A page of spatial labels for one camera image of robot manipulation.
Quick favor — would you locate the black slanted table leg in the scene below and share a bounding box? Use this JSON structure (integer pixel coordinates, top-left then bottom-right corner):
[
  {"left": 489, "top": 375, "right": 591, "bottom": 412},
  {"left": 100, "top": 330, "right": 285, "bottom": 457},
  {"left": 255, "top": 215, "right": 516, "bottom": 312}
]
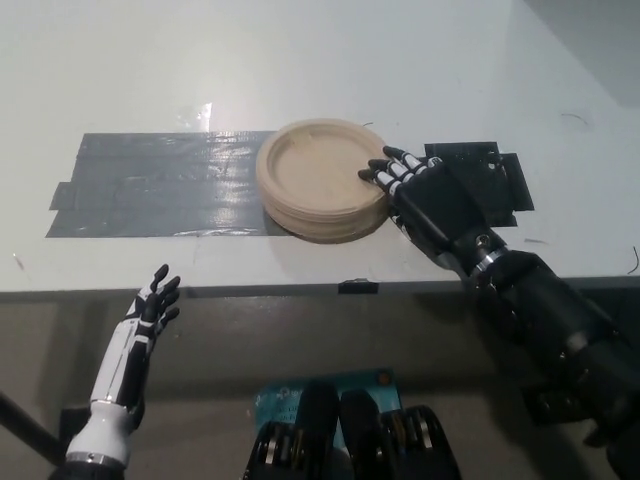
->
[{"left": 0, "top": 391, "right": 70, "bottom": 467}]

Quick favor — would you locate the teal cardboard box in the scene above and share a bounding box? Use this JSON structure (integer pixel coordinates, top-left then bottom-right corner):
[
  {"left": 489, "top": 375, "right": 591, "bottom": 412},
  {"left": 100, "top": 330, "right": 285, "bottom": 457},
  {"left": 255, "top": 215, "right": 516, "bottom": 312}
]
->
[{"left": 253, "top": 368, "right": 402, "bottom": 451}]

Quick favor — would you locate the grey duct tape patch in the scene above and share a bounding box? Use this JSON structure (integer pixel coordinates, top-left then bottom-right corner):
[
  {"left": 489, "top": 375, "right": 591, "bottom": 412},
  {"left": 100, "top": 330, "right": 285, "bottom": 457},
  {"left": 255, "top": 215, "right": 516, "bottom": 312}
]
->
[{"left": 45, "top": 129, "right": 281, "bottom": 239}]

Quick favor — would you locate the stack of beige paper plates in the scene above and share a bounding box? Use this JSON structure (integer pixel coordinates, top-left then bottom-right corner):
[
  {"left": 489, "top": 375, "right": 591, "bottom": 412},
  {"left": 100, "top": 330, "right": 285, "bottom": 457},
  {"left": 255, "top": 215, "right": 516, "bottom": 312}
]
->
[{"left": 255, "top": 117, "right": 389, "bottom": 246}]

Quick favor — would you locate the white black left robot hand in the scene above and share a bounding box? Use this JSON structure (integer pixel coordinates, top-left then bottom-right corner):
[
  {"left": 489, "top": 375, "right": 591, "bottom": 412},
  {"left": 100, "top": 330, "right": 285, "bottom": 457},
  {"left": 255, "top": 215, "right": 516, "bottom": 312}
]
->
[{"left": 89, "top": 263, "right": 182, "bottom": 407}]

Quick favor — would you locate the black tape patch on table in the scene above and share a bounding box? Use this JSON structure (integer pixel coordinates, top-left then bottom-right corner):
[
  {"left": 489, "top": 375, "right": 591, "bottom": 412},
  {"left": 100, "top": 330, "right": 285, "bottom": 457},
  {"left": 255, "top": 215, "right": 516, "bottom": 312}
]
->
[{"left": 423, "top": 141, "right": 536, "bottom": 227}]

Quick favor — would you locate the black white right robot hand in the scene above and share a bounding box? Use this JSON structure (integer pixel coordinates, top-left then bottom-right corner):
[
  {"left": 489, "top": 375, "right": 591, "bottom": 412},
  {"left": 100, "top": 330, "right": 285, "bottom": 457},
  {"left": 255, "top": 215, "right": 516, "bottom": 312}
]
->
[{"left": 357, "top": 144, "right": 510, "bottom": 277}]

